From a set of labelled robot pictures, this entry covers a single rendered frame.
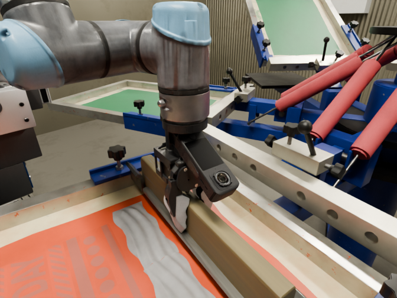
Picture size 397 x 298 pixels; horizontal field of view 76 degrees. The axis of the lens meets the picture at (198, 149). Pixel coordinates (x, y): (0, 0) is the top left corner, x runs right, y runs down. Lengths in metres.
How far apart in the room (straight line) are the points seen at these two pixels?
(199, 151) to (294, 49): 1.38
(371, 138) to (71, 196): 0.73
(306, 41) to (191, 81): 1.48
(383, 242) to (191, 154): 0.34
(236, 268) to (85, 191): 0.41
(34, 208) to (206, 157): 0.42
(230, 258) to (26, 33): 0.37
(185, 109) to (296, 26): 1.58
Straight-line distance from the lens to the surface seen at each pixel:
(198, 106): 0.36
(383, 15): 4.14
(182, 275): 0.47
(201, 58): 0.35
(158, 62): 0.36
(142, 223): 0.57
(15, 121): 0.68
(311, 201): 0.56
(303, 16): 2.00
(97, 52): 0.36
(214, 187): 0.35
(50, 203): 0.66
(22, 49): 0.33
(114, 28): 0.39
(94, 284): 0.50
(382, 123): 0.77
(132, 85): 1.75
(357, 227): 0.53
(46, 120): 3.93
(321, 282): 0.51
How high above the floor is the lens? 1.34
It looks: 27 degrees down
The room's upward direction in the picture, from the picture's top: straight up
